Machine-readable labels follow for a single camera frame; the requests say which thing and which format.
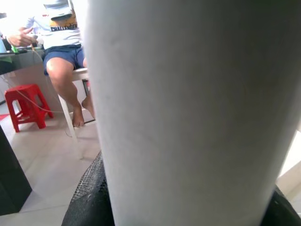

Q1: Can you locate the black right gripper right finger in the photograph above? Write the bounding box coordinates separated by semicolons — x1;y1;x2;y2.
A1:
261;185;301;226

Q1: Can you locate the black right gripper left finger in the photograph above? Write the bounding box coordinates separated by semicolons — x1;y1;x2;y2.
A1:
61;150;116;226

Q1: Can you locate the white plastic table leg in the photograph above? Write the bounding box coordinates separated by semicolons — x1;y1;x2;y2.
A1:
83;0;301;226

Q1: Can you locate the person right hand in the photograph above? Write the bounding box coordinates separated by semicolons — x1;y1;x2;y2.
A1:
7;27;33;48

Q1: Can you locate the black tablecloth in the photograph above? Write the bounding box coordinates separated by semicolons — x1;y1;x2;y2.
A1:
0;126;33;216

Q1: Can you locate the white chair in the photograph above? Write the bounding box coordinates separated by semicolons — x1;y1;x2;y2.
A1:
57;67;97;161

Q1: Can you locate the red plastic stool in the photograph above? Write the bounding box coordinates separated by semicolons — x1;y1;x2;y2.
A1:
4;83;54;133

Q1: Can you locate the seated person in blue shorts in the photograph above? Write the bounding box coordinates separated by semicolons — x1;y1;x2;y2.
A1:
7;0;97;128

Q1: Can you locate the grey desk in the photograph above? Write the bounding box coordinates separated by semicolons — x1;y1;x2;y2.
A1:
0;48;64;113

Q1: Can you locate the thin white cable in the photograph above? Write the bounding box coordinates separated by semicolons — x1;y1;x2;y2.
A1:
16;50;73;138

